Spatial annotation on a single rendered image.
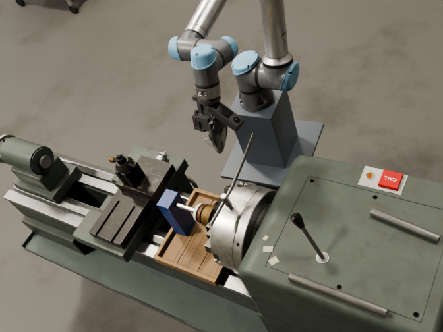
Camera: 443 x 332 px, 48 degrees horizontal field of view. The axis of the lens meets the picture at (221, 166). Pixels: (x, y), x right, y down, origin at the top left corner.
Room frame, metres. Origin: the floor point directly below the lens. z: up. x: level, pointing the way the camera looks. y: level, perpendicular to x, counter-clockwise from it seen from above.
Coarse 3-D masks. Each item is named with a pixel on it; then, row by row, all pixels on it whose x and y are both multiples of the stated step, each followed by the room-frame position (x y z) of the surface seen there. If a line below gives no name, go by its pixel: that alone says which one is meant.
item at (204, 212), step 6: (204, 204) 1.13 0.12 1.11; (210, 204) 1.12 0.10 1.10; (198, 210) 1.11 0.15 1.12; (204, 210) 1.10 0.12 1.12; (210, 210) 1.08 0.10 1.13; (198, 216) 1.10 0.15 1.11; (204, 216) 1.08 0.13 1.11; (210, 216) 1.07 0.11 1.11; (198, 222) 1.09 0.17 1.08; (204, 222) 1.07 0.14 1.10
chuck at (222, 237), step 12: (240, 192) 1.02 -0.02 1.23; (252, 192) 1.01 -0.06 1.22; (240, 204) 0.97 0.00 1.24; (228, 216) 0.95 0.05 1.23; (240, 216) 0.93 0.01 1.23; (216, 228) 0.95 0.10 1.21; (228, 228) 0.92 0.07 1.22; (216, 240) 0.92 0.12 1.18; (228, 240) 0.89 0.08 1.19; (216, 252) 0.90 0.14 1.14; (228, 252) 0.87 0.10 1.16; (228, 264) 0.87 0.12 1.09
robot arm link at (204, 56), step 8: (200, 48) 1.20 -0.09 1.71; (208, 48) 1.18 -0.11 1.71; (192, 56) 1.18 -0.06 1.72; (200, 56) 1.16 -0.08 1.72; (208, 56) 1.15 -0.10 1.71; (216, 56) 1.17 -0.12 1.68; (192, 64) 1.17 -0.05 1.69; (200, 64) 1.15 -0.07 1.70; (208, 64) 1.15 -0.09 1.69; (216, 64) 1.16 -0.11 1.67; (200, 72) 1.15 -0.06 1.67; (208, 72) 1.14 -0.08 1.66; (216, 72) 1.15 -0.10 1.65; (200, 80) 1.15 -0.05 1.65; (208, 80) 1.14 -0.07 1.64; (216, 80) 1.14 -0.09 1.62
